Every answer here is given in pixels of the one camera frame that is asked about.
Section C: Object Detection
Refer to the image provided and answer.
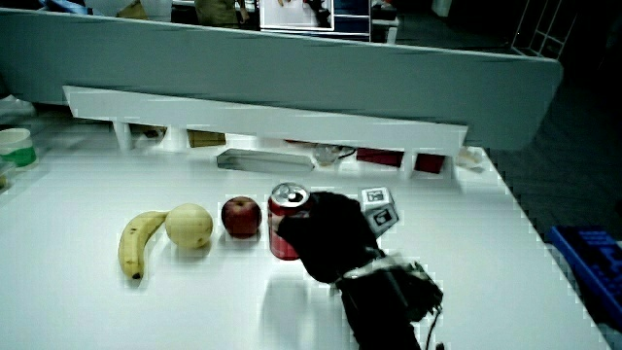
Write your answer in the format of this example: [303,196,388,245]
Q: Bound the person's right hand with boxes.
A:
[275,186,401,285]

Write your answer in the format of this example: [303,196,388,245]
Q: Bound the red cola can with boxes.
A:
[266,182,312,262]

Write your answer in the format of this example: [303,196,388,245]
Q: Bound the clear plastic item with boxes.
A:
[313,144,359,167]

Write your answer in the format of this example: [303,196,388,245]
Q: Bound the long red box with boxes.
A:
[356,148,405,169]

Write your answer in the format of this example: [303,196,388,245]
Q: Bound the red apple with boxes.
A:
[221,195,263,240]

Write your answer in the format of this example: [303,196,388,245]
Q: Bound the silver metal box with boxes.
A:
[216,148,317,175]

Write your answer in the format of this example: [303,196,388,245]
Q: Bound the small red box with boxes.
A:
[414,153,446,175]

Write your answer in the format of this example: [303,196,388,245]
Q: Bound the white desk shelf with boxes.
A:
[62,85,469,181]

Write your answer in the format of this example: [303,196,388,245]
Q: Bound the yellow pear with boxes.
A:
[164,202,215,251]

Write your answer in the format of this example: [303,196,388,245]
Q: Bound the brown cardboard box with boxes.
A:
[187,129,227,149]

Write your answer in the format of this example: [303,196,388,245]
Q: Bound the grey partition panel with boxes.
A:
[0,8,565,153]

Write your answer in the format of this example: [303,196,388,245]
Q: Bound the yellow banana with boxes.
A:
[118,210,171,281]

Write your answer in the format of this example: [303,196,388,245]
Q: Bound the computer monitor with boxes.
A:
[259,0,336,33]

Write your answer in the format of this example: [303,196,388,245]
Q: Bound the blue plastic crate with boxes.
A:
[547,225,622,333]

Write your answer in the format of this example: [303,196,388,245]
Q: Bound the white metal rack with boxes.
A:
[509,0,580,61]

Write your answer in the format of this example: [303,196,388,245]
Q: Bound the white and green cup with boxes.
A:
[0,127,39,169]

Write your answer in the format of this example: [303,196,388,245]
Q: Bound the black cable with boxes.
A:
[425,306,445,350]

